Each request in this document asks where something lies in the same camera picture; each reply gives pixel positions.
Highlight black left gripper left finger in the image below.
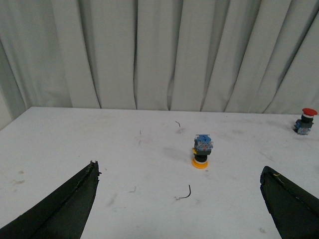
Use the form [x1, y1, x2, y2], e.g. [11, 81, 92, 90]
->
[0, 162, 100, 239]

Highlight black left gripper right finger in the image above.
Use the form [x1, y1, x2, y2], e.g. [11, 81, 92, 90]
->
[260, 166, 319, 239]

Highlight yellow push button switch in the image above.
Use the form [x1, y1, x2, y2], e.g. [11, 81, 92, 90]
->
[191, 134, 213, 169]

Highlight white pleated curtain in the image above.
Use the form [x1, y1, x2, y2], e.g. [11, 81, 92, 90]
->
[0, 0, 319, 127]

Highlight red push button switch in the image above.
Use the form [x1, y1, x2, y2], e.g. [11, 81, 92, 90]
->
[293, 108, 318, 135]

